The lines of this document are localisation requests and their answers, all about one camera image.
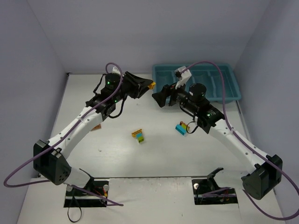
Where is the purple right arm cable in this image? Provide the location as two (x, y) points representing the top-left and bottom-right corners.
(179, 61), (297, 220)

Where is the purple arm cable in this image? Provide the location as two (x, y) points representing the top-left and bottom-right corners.
(179, 61), (297, 220)
(4, 62), (124, 207)

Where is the yellow black striped lego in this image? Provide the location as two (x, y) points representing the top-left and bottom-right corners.
(131, 129), (142, 138)

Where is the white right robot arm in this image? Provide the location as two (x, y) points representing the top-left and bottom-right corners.
(152, 83), (283, 200)

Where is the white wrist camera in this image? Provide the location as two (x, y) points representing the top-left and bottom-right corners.
(175, 66), (192, 89)
(112, 66), (121, 75)

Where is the black loose cable loop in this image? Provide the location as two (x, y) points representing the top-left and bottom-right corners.
(67, 191), (83, 223)

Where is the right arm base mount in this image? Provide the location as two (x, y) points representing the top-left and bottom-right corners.
(192, 168), (238, 205)

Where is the lime green curved lego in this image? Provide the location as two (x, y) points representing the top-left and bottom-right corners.
(182, 125), (190, 131)

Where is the light blue long lego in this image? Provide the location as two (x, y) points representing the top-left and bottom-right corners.
(175, 124), (187, 135)

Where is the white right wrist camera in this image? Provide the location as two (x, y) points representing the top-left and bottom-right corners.
(175, 66), (192, 89)

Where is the lime green small lego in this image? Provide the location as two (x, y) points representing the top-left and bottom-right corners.
(137, 136), (144, 143)

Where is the brown lego brick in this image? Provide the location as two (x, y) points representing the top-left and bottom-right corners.
(92, 124), (101, 131)

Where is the teal divided plastic tray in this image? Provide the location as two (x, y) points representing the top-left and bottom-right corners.
(152, 63), (242, 104)

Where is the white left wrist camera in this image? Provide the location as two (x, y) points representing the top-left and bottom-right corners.
(112, 66), (121, 75)

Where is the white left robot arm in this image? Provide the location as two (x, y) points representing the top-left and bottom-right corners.
(33, 72), (155, 189)

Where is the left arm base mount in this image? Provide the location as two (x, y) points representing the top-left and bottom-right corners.
(63, 177), (110, 208)

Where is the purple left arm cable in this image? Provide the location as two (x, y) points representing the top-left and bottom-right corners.
(4, 62), (124, 207)

